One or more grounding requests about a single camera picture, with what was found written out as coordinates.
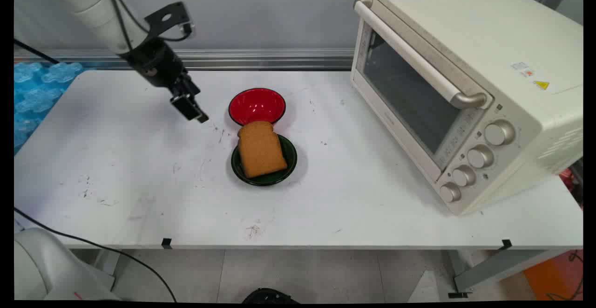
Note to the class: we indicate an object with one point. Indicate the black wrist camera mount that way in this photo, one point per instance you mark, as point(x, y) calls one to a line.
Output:
point(165, 17)

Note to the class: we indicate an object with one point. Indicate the aluminium rail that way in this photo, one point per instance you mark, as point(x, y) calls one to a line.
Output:
point(260, 59)

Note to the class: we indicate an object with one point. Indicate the black round floor object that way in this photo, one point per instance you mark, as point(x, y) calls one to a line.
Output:
point(269, 296)

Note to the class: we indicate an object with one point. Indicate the grey table leg brace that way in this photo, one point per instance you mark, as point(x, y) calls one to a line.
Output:
point(498, 267)

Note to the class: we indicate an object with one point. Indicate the white table leg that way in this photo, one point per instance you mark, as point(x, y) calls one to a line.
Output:
point(109, 266)

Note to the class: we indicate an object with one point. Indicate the red bowl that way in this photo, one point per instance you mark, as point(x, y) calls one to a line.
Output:
point(257, 106)

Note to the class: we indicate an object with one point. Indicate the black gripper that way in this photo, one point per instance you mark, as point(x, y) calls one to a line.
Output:
point(156, 63)

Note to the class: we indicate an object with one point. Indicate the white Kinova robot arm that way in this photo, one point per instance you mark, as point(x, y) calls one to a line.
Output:
point(95, 7)

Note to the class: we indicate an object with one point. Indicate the large silver oven knob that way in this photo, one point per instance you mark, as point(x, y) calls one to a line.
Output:
point(499, 133)

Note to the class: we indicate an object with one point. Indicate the white label sticker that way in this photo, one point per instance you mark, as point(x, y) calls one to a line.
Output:
point(523, 68)

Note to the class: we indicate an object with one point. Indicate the red object behind oven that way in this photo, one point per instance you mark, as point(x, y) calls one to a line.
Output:
point(567, 180)

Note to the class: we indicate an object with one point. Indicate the blue bubble wrap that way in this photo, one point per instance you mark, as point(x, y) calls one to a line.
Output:
point(37, 93)

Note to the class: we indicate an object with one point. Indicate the orange floor mat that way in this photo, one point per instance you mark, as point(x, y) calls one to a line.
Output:
point(556, 277)

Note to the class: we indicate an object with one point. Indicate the brown toast bread slice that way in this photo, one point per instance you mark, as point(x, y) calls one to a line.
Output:
point(260, 149)

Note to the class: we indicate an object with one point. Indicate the cream toaster oven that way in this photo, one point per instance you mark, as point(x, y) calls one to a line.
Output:
point(489, 28)

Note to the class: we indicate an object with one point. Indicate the dark green bowl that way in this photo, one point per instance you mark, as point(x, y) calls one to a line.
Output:
point(287, 155)

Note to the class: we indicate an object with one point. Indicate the glass oven door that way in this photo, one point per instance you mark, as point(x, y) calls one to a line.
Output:
point(405, 98)

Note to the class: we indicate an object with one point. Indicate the white triangular table bracket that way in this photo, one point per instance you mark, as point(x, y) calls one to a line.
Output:
point(426, 289)

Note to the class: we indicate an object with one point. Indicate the yellow warning sticker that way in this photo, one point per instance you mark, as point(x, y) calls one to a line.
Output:
point(541, 85)

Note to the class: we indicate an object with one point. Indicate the black tape piece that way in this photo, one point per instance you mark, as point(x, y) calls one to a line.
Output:
point(506, 243)
point(166, 242)

